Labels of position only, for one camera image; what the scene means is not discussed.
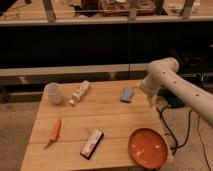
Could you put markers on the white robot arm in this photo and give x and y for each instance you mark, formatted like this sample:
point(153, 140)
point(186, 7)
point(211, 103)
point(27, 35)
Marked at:
point(163, 72)

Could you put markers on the black white red box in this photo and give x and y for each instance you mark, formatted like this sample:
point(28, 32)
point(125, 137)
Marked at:
point(91, 144)

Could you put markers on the orange carrot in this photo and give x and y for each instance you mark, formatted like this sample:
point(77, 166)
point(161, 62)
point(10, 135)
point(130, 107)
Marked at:
point(54, 133)

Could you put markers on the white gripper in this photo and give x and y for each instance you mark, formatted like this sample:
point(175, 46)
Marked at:
point(150, 87)

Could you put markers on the black equipment box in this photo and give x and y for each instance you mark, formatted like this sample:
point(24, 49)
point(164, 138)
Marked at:
point(196, 60)

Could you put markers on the translucent plastic cup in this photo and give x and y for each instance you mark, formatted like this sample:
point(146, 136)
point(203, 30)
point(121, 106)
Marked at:
point(52, 90)

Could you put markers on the blue sponge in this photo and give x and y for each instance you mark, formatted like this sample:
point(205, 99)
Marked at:
point(126, 95)

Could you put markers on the black power adapter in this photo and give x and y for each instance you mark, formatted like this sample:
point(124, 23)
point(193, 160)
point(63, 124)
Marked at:
point(174, 101)

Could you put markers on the white tube bottle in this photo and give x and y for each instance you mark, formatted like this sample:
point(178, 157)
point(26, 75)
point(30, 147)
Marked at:
point(80, 92)

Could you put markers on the orange plate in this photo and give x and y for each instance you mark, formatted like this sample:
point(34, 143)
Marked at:
point(147, 148)

